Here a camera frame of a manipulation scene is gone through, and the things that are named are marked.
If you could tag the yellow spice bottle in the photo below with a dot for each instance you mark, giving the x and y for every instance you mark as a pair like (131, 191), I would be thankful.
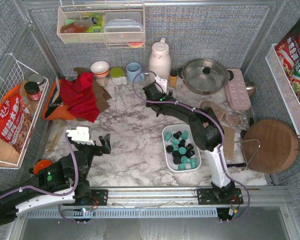
(173, 78)

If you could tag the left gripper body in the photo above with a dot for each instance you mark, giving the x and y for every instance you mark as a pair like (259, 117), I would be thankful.
(95, 149)

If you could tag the orange snack bag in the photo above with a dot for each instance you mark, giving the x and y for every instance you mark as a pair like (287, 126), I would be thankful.
(15, 122)

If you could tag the red jam jar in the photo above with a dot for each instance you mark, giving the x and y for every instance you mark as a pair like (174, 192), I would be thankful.
(33, 91)

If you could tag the small dark jar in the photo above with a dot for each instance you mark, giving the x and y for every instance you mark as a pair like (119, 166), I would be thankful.
(39, 79)

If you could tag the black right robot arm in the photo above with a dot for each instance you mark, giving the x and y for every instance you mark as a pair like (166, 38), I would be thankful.
(207, 133)

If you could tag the light blue mug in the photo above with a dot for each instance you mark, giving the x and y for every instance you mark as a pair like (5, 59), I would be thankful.
(133, 70)

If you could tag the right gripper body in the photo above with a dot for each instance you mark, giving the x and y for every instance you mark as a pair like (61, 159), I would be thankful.
(152, 93)

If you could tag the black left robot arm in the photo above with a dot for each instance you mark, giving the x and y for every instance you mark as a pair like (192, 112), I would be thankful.
(61, 183)

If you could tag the teal coffee capsule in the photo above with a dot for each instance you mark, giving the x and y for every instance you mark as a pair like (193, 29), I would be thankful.
(168, 135)
(188, 161)
(193, 163)
(182, 150)
(175, 141)
(182, 167)
(185, 135)

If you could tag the brown felt mat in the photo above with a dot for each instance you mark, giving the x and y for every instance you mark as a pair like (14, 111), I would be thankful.
(102, 96)

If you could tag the striped brown mat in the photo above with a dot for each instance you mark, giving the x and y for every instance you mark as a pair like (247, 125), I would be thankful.
(221, 114)

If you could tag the white thermos jug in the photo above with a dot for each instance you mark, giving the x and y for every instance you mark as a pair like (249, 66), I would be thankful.
(160, 60)

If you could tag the glass jar green lid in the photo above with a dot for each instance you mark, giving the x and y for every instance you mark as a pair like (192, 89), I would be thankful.
(117, 76)

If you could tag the orange cup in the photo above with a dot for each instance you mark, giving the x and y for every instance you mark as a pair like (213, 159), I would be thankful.
(40, 165)

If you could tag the red cloth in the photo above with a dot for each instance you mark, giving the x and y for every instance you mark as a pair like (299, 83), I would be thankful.
(79, 97)

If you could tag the steel pot with lid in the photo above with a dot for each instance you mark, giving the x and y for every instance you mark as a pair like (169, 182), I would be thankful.
(205, 76)

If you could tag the small glass jar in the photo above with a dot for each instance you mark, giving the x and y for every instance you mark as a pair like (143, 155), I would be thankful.
(103, 82)

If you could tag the orange tray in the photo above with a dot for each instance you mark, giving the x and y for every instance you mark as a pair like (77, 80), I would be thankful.
(52, 112)

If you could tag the white storage basket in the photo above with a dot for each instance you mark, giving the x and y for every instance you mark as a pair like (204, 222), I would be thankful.
(169, 157)

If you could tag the green food packet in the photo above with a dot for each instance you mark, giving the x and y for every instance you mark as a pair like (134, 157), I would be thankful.
(98, 25)

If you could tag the white orange striped bowl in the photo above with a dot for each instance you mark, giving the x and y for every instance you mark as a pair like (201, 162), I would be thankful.
(100, 69)

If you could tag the clear plastic container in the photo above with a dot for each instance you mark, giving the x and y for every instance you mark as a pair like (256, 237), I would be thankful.
(123, 26)

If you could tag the white wire corner shelf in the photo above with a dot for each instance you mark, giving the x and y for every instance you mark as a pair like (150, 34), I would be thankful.
(9, 157)

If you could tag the pink egg tray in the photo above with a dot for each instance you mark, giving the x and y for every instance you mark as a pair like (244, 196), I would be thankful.
(236, 91)

